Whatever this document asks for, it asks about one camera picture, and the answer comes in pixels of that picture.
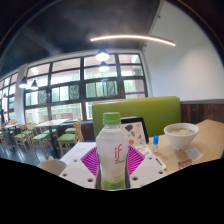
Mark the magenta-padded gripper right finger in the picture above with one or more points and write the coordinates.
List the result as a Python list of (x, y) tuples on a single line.
[(146, 171)]

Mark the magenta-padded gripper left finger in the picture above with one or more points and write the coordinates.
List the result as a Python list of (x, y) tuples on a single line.
[(80, 173)]

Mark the clear green-capped drink bottle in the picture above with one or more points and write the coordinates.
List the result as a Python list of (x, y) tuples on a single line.
[(112, 156)]

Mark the small blue-capped bottle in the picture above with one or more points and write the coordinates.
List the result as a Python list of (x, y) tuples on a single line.
[(155, 145)]

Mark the group of green-seated wooden chairs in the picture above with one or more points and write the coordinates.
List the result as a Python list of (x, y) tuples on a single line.
[(66, 137)]

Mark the reddish paper wrapper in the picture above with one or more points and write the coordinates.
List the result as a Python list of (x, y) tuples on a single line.
[(185, 164)]

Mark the sticker-covered black tablet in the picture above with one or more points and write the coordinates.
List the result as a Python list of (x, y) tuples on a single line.
[(135, 131)]

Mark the white bowl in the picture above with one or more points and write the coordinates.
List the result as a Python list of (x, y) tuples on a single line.
[(181, 136)]

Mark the white napkin wrapper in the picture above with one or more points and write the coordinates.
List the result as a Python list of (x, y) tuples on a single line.
[(194, 154)]

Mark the wooden dining table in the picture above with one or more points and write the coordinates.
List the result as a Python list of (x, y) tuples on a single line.
[(51, 123), (11, 125)]

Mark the green upholstered bench back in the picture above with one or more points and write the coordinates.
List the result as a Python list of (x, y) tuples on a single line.
[(156, 113)]

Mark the group of pendant lamps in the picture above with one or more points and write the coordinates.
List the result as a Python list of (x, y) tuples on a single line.
[(102, 55)]

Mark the curved linear ceiling light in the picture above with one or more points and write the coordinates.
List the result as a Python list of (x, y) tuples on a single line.
[(133, 37)]

